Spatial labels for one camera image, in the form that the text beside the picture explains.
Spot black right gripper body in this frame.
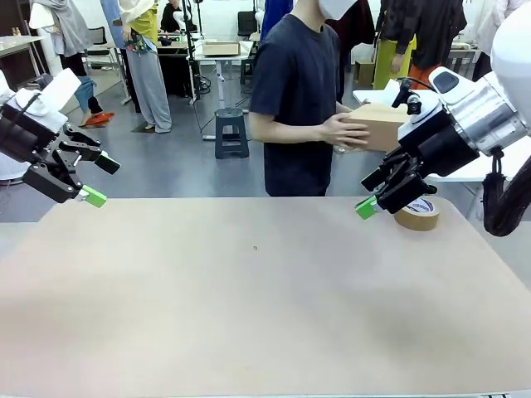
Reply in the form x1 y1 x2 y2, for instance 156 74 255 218
397 115 480 177

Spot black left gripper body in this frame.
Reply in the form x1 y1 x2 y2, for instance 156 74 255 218
0 103 63 165

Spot brown cardboard box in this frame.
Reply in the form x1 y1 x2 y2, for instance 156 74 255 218
342 103 412 153

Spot person's right forearm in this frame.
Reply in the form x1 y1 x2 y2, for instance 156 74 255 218
251 119 329 144

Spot person's right hand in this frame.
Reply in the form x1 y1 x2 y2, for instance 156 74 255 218
321 114 370 153

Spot brown packing tape roll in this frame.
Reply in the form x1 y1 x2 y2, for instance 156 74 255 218
392 197 441 233

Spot orange shoes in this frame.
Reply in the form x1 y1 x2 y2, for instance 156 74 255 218
80 111 115 129

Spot white table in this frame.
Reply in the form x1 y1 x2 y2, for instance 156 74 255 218
351 80 531 186

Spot person in grey trousers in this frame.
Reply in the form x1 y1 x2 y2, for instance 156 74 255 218
119 0 173 134

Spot grey side table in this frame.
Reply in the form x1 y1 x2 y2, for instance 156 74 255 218
0 36 46 90

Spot small cardboard box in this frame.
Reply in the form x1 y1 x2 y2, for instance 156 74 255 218
353 60 377 88

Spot person in yellow apron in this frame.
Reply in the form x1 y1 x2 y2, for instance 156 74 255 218
371 0 418 90

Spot black background table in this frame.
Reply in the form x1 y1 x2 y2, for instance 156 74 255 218
157 39 196 99

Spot person in orange trousers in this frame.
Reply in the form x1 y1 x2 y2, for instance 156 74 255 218
408 0 468 82

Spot person in grey coat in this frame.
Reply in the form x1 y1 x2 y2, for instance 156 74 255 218
28 0 105 125

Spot black light stand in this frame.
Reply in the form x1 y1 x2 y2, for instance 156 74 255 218
182 0 201 104

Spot person in navy T-shirt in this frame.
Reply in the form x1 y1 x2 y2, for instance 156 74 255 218
248 0 362 198

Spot person in white shirt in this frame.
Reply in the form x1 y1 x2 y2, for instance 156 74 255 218
472 0 511 80

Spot black step stool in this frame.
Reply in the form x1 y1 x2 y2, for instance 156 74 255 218
213 107 251 160

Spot person in dark red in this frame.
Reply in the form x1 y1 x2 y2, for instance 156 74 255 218
331 0 377 104

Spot white standing desk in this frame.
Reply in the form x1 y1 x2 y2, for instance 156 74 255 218
193 39 258 140

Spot seated person black top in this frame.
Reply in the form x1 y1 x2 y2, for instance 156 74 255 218
159 2 186 34

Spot shallow cardboard tray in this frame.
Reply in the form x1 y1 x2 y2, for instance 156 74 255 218
202 40 241 57

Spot white face mask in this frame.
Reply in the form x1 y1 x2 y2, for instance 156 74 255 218
318 0 358 20

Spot blue hanging garment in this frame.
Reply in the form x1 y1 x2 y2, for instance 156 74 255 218
260 0 294 42

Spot black office chair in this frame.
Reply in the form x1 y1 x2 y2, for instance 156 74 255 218
236 11 261 41

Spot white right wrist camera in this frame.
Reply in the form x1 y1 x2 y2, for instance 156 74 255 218
383 78 451 142

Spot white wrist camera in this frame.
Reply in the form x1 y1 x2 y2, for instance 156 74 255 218
383 78 451 142
14 68 82 129

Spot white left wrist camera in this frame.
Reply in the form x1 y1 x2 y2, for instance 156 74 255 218
14 68 82 129

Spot thin black camera cable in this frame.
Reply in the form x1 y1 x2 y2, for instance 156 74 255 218
397 76 437 91

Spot black sleeved cable bundle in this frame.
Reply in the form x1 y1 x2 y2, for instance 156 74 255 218
482 151 531 237

